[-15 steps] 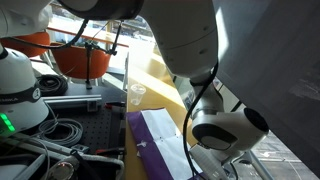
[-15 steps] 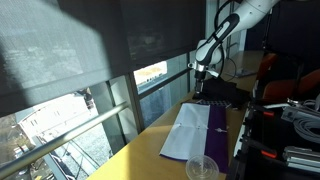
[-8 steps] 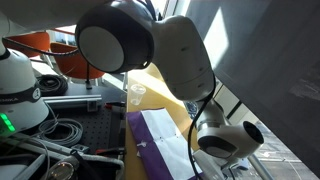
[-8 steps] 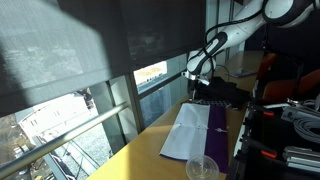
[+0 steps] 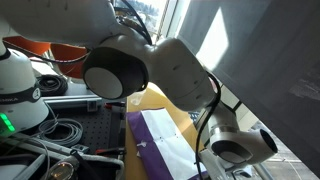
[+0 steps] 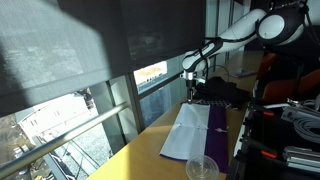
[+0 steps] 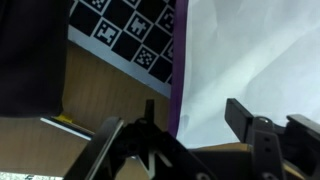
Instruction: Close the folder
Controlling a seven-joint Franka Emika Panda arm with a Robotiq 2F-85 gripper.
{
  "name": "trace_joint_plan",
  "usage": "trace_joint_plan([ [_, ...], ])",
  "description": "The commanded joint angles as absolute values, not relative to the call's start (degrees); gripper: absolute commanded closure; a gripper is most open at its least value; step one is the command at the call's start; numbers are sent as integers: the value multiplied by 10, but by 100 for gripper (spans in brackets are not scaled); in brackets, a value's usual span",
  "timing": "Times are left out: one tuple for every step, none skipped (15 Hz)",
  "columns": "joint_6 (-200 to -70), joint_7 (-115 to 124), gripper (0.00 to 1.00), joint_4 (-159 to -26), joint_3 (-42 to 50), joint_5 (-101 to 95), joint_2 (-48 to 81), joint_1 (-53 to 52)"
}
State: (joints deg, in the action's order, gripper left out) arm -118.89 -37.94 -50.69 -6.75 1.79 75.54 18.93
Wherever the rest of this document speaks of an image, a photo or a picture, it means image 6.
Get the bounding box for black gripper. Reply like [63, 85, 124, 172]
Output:
[186, 79, 196, 103]

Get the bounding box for checkered flat pad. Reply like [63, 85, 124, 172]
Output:
[196, 98, 233, 109]

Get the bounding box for black cloth bundle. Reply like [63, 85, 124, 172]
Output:
[193, 76, 252, 109]

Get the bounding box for white folded cloth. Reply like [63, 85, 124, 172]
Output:
[159, 102, 212, 162]

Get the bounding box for thin grey booklet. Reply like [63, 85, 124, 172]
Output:
[229, 68, 258, 79]

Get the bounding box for clear plastic cup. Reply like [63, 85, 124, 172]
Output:
[185, 154, 220, 180]

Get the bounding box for orange chair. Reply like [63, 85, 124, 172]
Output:
[261, 68, 320, 103]
[254, 52, 279, 84]

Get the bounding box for grey power box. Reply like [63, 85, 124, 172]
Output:
[280, 105, 320, 124]

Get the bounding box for aluminium extrusion bars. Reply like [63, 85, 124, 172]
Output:
[282, 145, 320, 174]

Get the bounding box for grey roller window blind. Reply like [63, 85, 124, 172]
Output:
[0, 0, 207, 118]

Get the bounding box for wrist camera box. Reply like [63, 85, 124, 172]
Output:
[194, 76, 207, 85]

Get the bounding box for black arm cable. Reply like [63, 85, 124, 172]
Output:
[198, 19, 268, 86]

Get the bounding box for grey metal window frame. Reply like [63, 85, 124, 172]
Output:
[0, 0, 246, 180]

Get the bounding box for black robot cart frame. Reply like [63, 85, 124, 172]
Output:
[229, 99, 320, 180]

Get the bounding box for white coiled cable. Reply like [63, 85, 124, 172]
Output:
[292, 117, 320, 145]

